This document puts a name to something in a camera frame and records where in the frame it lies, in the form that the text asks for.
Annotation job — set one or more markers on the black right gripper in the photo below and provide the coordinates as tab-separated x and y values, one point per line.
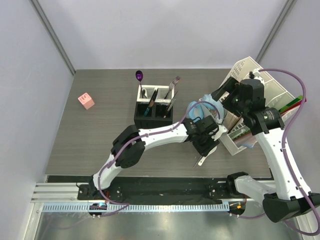
229	86

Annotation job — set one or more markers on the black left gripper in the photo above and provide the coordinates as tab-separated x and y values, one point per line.
204	151

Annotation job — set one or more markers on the large white ceramic spoon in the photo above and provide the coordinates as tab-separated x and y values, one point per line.
203	158

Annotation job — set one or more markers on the black knife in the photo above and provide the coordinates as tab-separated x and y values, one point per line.
149	101

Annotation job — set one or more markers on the green patterned chopstick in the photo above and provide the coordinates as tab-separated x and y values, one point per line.
148	109

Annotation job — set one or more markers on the purple iridescent spoon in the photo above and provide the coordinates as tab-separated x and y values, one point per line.
139	77

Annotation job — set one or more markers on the rose gold chopstick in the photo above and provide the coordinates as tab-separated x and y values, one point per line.
165	113

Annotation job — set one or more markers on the dark brown chopstick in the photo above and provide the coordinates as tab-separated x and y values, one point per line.
172	102

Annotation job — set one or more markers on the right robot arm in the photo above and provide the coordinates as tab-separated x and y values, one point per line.
291	196

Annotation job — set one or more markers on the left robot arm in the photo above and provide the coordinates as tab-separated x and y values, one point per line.
130	145

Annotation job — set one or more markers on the light blue headphones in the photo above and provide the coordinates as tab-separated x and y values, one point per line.
208	106

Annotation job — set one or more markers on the black slotted utensil caddy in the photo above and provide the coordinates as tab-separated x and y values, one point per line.
156	117

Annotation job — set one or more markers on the white desk file organizer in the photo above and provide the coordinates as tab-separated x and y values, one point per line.
241	129

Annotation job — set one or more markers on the green and magenta folders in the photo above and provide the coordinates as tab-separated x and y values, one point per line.
292	104

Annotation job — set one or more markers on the pink cube power adapter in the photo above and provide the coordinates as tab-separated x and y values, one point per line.
86	101

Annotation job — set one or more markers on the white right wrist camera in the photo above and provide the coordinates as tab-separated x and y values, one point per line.
255	74

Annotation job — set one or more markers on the black mounting base plate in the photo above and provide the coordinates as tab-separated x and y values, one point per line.
132	189

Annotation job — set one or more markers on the aluminium frame rail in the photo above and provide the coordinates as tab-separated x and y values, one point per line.
63	192

